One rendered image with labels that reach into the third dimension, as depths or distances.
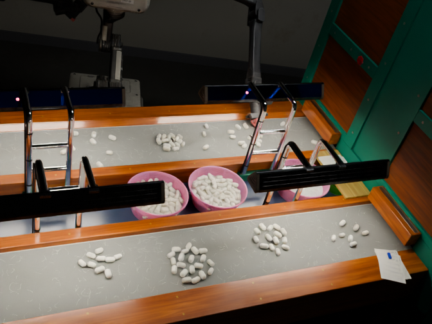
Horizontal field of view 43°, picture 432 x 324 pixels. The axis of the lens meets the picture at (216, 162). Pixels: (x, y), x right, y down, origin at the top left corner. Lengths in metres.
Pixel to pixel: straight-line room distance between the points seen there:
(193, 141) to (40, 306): 1.14
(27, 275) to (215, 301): 0.66
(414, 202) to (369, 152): 0.35
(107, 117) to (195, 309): 1.11
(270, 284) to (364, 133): 0.97
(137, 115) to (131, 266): 0.91
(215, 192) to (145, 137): 0.46
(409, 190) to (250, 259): 0.79
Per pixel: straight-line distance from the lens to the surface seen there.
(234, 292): 2.07
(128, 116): 2.72
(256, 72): 2.88
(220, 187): 2.48
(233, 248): 2.24
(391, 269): 2.43
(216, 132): 2.78
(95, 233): 2.15
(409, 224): 2.52
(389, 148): 2.61
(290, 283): 2.17
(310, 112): 2.98
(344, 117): 2.87
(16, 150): 2.52
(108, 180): 2.40
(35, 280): 2.04
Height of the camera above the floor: 2.37
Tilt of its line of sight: 39 degrees down
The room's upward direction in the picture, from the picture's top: 16 degrees clockwise
